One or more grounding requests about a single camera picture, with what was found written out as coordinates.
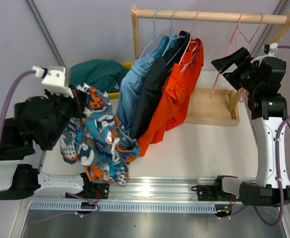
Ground pink hanger orange shorts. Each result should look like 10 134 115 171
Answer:
178 9 201 72

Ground yellow plastic bin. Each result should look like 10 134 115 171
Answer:
108 62 133 100

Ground pink hanger patterned shorts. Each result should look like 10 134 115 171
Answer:
210 13 243 99

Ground dark green shorts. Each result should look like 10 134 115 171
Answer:
70 59 129 93

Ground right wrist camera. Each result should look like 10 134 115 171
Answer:
251 43 279 63

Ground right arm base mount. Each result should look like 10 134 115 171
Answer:
191 185 241 202

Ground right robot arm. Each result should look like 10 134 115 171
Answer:
211 47 290 207

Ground aluminium rail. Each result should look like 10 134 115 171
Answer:
33 176 259 204

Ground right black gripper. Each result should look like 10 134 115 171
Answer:
212 48 262 94

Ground slotted cable duct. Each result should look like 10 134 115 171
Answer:
30 200 217 214

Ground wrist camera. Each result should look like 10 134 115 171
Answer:
32 66 74 99
251 43 279 63

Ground dark navy shorts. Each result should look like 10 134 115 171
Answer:
129 31 191 139

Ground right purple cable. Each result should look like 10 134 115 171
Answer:
252 45 290 227

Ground blue hanger navy shorts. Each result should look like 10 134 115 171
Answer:
160 9 183 56

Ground blue hanger light shorts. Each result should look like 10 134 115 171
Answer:
138 8 170 60

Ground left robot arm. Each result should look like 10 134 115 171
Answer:
0 87 94 200

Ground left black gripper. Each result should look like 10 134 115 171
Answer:
45 83 89 148

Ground wooden clothes rack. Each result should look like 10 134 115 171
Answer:
131 5 290 127

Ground patterned colourful shorts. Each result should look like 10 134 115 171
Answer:
59 83 140 185

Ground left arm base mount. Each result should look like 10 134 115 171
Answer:
74 182 110 199

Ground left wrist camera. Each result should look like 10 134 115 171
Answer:
32 66 74 99

